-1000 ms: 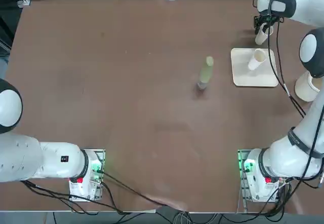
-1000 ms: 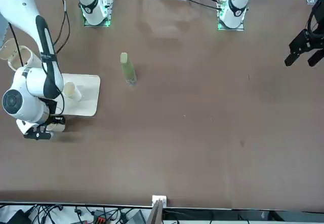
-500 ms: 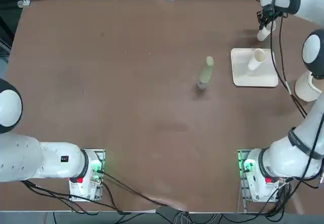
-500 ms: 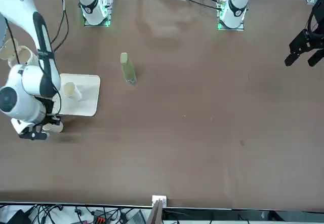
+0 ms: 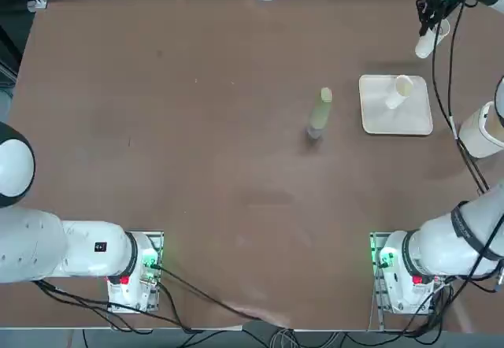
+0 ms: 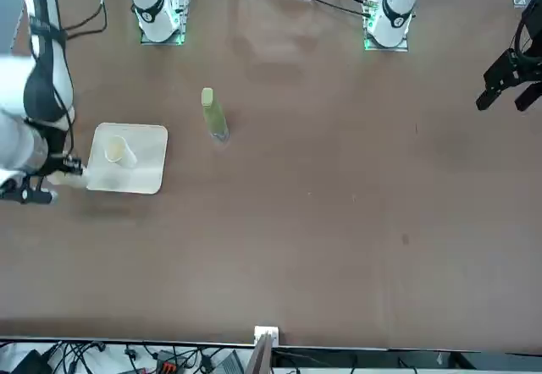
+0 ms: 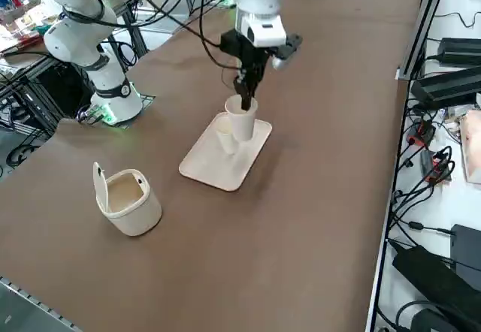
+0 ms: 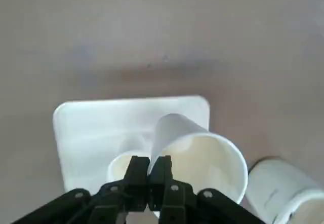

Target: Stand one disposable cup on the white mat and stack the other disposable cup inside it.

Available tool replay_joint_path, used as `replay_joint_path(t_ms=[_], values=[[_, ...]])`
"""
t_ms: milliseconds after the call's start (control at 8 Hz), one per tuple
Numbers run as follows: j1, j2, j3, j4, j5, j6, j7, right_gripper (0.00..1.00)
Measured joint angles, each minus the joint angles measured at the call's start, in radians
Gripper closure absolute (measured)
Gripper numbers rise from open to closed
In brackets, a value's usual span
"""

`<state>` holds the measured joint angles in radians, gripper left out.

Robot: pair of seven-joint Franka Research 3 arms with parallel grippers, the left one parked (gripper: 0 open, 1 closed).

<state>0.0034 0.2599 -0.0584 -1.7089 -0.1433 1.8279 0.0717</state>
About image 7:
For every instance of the aluminium frame rail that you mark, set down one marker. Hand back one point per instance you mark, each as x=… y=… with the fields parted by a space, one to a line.
x=406 y=121

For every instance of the black power adapter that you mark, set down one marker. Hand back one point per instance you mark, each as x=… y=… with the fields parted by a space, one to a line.
x=460 y=51

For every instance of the white disposable paper cup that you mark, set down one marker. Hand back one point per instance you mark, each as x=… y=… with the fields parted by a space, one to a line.
x=242 y=125

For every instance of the black flat bag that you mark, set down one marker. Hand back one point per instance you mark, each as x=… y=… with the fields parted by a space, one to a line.
x=428 y=279

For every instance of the red black clamp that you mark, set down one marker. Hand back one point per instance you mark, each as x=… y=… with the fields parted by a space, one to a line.
x=437 y=166
x=422 y=133

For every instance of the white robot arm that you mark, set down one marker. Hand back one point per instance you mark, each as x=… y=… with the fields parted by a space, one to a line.
x=80 y=39

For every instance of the beige tissue pack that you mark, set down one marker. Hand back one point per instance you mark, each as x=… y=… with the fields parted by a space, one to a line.
x=472 y=144

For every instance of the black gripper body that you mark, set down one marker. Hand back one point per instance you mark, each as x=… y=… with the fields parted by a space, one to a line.
x=240 y=48

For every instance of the black box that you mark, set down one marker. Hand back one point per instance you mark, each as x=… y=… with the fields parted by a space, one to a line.
x=467 y=251

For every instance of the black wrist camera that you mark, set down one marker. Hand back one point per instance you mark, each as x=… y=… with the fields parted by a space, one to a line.
x=287 y=48

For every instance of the long black power brick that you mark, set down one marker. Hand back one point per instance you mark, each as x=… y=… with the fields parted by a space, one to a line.
x=447 y=88

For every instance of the white rectangular mat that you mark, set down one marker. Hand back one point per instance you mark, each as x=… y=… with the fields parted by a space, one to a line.
x=214 y=166

